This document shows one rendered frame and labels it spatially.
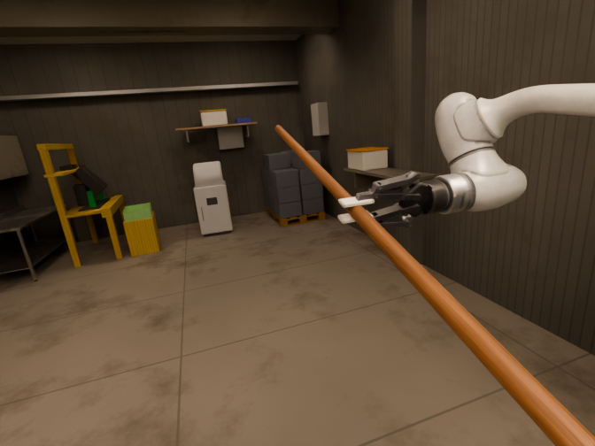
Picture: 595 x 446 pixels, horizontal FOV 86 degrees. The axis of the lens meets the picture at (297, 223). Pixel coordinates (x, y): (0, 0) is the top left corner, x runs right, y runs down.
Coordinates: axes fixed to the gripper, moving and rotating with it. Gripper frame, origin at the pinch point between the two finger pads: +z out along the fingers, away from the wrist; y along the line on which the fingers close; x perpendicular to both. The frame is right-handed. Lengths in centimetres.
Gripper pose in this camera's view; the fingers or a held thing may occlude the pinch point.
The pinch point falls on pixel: (355, 209)
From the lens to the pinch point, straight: 69.3
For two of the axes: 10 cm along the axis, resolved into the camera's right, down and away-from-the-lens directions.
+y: 0.4, 8.7, 4.9
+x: -2.6, -4.7, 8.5
